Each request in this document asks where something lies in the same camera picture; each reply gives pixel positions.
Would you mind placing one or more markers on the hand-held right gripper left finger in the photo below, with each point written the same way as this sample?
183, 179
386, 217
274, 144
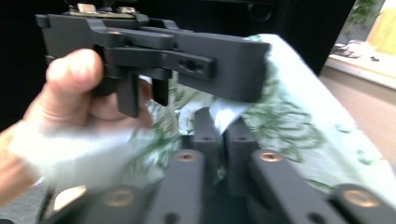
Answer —
208, 137

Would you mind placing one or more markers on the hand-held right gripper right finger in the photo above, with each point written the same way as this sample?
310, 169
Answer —
239, 146

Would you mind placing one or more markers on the green printed plastic garbage bag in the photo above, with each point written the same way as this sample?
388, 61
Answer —
299, 102

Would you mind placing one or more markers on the beige desk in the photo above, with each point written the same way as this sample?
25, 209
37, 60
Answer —
367, 68

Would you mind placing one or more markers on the green plant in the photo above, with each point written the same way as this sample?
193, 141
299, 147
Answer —
362, 14

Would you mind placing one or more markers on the brown wooden panel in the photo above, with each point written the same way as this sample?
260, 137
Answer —
384, 31

